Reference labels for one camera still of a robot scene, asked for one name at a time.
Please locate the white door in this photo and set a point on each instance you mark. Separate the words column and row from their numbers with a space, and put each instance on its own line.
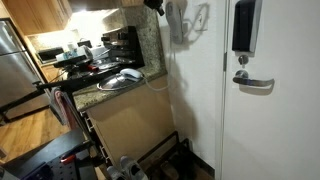
column 273, row 133

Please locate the black stovetop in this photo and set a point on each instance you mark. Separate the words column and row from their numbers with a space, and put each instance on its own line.
column 86, row 71

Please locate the stainless steel refrigerator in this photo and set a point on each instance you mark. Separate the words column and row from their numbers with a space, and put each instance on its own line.
column 15, row 70

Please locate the black electronic door lock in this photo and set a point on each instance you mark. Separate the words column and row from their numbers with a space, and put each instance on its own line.
column 244, row 26

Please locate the black camera stand pole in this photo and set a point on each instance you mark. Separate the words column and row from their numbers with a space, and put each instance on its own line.
column 20, row 101

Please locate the silver kettle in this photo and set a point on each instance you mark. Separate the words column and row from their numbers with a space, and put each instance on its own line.
column 85, row 52

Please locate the white light switch plate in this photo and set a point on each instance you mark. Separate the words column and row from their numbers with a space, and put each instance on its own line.
column 201, row 16

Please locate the beige counter cabinet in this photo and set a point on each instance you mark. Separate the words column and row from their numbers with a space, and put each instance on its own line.
column 133, row 120

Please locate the silver key cylinder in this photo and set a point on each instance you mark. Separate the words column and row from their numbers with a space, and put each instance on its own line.
column 243, row 60

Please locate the grey sneaker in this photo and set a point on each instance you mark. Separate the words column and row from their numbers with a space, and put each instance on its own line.
column 133, row 168
column 115, row 174

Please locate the grey phone handset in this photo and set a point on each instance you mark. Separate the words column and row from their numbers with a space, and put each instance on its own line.
column 175, row 21

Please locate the black shoe rack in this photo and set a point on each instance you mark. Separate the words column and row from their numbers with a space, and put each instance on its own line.
column 173, row 160

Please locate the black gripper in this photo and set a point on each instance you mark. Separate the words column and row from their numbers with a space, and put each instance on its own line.
column 153, row 3

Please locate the black microwave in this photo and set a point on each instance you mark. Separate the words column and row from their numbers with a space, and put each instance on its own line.
column 50, row 54

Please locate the pink hanging towel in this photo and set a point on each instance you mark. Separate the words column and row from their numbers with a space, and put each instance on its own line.
column 61, row 106

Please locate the black pegboard table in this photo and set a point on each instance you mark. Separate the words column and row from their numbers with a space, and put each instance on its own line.
column 50, row 156

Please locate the stainless steel sink bowl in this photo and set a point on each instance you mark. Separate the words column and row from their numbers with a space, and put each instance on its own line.
column 115, row 83

